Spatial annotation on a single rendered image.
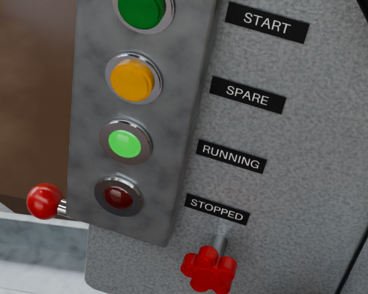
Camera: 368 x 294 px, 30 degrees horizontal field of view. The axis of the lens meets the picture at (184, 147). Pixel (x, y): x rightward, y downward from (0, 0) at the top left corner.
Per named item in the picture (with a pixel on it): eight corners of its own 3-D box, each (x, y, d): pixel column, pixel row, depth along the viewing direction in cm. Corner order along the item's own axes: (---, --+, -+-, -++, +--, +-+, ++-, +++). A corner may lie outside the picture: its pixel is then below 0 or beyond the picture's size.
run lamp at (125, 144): (144, 154, 46) (149, 126, 44) (138, 167, 45) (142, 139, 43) (110, 143, 46) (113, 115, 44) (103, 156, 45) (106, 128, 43)
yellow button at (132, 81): (153, 98, 42) (158, 63, 40) (148, 108, 41) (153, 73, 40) (113, 86, 42) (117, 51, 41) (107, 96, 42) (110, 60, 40)
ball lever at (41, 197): (115, 221, 61) (118, 197, 59) (102, 248, 58) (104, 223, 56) (35, 196, 62) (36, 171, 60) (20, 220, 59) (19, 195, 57)
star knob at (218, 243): (238, 259, 52) (249, 225, 49) (225, 304, 49) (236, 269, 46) (191, 244, 52) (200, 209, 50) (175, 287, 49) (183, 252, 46)
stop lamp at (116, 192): (136, 206, 49) (140, 182, 47) (129, 220, 48) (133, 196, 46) (105, 196, 49) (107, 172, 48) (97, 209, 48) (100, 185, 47)
